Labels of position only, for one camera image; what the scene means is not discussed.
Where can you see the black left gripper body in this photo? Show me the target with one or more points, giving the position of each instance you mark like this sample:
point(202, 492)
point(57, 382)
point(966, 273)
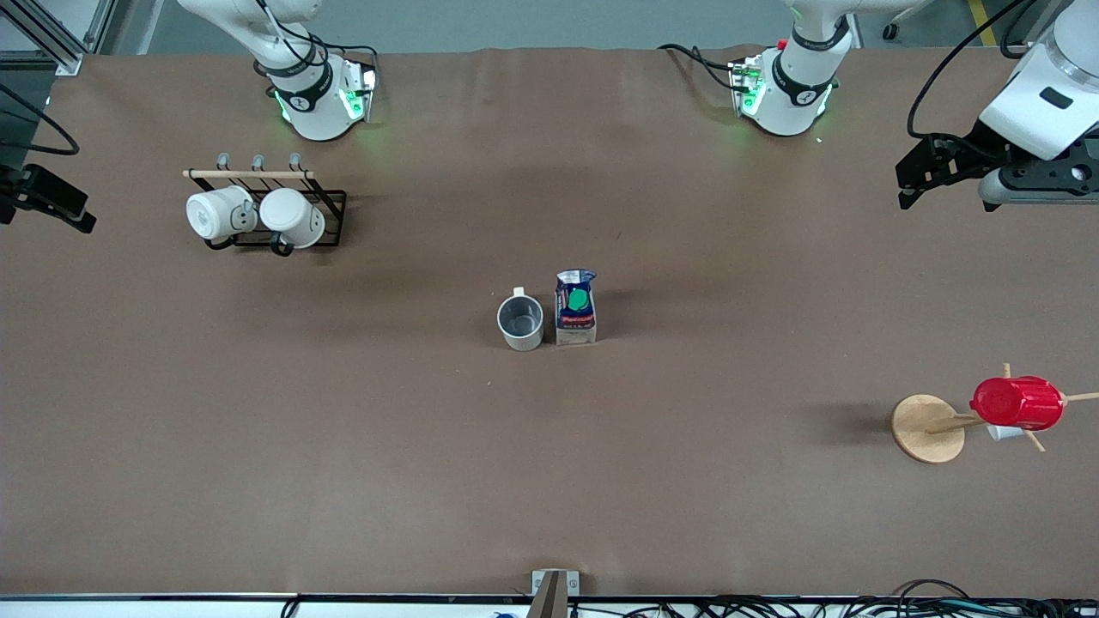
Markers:
point(975, 148)

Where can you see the white mug with face print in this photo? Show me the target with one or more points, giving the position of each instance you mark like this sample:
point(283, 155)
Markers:
point(210, 215)

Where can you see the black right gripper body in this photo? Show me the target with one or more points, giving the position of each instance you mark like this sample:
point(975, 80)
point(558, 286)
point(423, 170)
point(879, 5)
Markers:
point(19, 190)

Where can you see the small white cup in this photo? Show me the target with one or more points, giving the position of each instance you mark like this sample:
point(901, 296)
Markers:
point(1003, 433)

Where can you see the wooden mug tree stand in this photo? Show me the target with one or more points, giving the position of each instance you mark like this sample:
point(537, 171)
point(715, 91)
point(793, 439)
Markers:
point(929, 427)

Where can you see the blue milk carton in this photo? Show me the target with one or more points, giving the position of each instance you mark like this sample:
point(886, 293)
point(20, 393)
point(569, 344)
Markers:
point(576, 313)

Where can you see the red ribbed cup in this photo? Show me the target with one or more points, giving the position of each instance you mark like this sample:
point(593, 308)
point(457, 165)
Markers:
point(1017, 403)

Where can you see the aluminium frame profile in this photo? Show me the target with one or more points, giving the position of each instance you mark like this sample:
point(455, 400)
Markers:
point(51, 34)

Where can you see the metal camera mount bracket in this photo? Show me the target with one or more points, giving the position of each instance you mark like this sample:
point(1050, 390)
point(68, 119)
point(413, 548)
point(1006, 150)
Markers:
point(554, 592)

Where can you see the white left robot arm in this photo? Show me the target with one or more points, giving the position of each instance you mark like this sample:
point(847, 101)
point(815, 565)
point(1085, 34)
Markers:
point(794, 86)

